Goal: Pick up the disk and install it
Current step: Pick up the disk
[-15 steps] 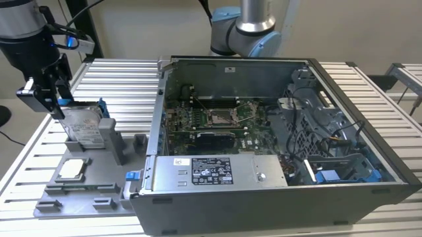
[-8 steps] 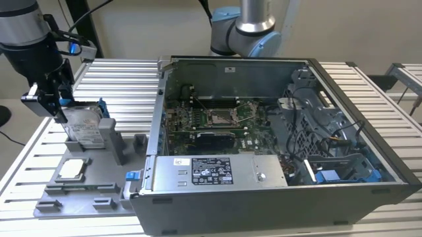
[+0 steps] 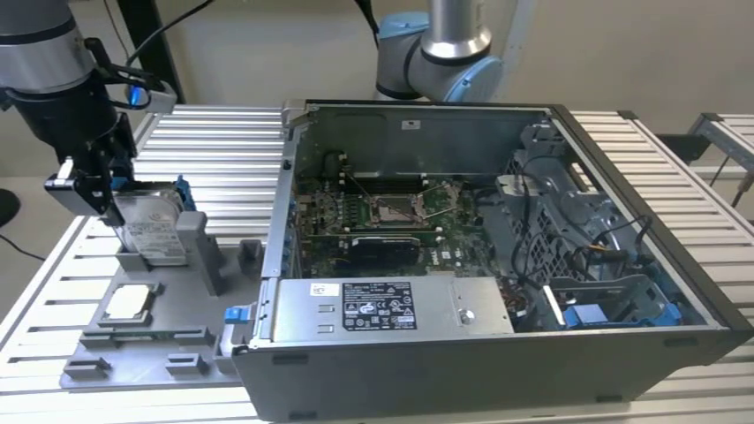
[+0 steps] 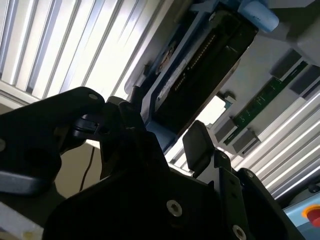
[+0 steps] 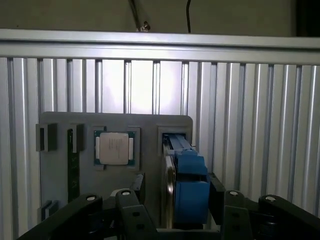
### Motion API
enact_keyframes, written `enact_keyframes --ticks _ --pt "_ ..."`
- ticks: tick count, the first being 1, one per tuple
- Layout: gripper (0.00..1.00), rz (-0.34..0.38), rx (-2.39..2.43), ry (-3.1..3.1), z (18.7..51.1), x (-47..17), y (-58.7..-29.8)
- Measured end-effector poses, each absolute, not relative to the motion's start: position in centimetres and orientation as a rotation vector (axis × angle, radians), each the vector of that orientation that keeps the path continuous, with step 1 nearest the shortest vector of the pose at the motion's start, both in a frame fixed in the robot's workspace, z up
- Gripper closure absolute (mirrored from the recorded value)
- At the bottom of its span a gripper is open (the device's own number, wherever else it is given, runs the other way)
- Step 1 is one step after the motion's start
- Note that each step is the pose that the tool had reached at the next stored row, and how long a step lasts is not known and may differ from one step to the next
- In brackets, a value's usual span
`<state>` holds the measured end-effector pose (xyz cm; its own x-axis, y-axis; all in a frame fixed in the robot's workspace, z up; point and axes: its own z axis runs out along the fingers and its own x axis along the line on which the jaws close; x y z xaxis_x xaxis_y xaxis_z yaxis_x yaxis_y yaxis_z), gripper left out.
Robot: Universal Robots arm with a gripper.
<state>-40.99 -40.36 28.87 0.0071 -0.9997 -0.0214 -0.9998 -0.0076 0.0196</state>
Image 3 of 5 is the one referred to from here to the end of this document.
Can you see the grey parts rack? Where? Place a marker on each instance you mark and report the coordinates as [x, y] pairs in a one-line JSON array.
[[172, 353]]

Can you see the white case sticker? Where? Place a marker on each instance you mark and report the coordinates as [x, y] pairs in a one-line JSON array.
[[412, 124]]

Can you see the green motherboard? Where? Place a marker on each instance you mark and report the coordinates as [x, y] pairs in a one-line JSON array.
[[465, 247]]

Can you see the blue disk carrier tab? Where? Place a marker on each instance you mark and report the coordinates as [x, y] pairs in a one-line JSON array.
[[587, 315]]

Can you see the hard disk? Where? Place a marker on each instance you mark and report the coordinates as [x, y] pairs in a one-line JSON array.
[[150, 225]]

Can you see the silver CPU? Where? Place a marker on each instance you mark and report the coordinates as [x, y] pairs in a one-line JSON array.
[[130, 302]]

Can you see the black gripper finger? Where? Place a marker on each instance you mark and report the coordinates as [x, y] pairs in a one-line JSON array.
[[109, 199]]

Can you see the blue case latch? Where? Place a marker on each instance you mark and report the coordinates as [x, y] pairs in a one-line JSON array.
[[234, 315]]

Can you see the green RAM stick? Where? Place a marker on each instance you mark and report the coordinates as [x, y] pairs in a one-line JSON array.
[[148, 336]]

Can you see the silver power supply unit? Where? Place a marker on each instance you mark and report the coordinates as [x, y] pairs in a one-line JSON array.
[[436, 305]]

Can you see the black vertical post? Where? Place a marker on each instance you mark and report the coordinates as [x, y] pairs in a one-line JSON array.
[[160, 53]]

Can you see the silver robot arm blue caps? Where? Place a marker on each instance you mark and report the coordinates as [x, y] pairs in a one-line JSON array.
[[455, 35]]

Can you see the thin metal locking lever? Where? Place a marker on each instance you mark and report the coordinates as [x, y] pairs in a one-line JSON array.
[[357, 183]]

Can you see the CPU socket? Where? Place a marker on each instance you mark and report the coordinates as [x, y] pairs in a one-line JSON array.
[[394, 209]]

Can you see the black RAM slot bank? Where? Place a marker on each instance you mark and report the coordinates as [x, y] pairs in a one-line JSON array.
[[389, 229], [386, 181]]

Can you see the metal slat side table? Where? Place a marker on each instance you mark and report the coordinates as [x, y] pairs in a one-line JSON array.
[[728, 128]]

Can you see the black round stand foot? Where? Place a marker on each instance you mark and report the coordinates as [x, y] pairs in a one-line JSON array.
[[7, 205]]

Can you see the black graphics card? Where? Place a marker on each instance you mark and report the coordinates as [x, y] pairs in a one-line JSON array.
[[384, 252]]

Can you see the grey open PC case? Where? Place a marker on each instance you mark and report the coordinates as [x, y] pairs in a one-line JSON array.
[[413, 384]]

